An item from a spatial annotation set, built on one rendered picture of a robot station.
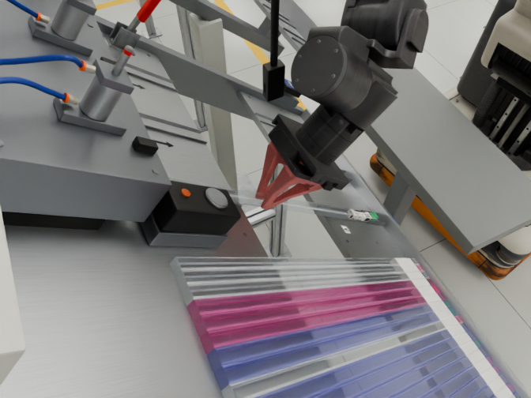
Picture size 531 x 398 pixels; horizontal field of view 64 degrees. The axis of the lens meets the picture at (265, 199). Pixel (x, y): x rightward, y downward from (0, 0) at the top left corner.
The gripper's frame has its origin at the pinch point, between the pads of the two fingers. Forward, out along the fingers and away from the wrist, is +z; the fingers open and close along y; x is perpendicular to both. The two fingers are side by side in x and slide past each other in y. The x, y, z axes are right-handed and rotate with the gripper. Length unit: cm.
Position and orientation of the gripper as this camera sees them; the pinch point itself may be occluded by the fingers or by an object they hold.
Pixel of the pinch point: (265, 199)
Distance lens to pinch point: 53.8
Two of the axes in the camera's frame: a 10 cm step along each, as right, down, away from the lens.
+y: 4.4, 7.4, -5.0
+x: 6.5, 1.3, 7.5
